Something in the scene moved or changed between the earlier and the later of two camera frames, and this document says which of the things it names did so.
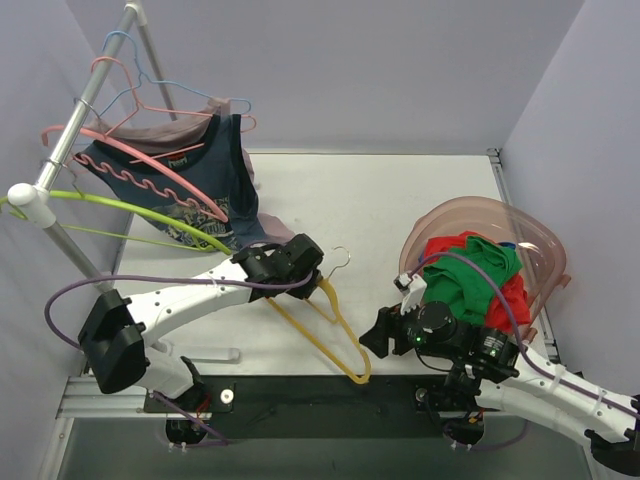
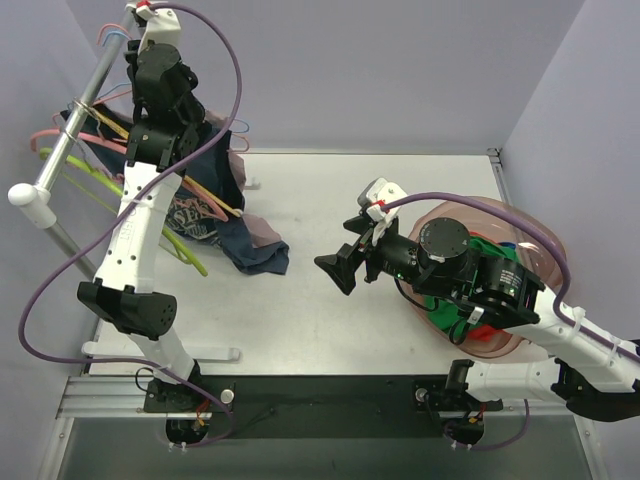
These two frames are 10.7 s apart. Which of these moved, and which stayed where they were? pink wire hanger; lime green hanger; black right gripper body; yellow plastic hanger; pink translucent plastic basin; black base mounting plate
Moved: black right gripper body; lime green hanger; yellow plastic hanger; pink wire hanger
Stayed: pink translucent plastic basin; black base mounting plate
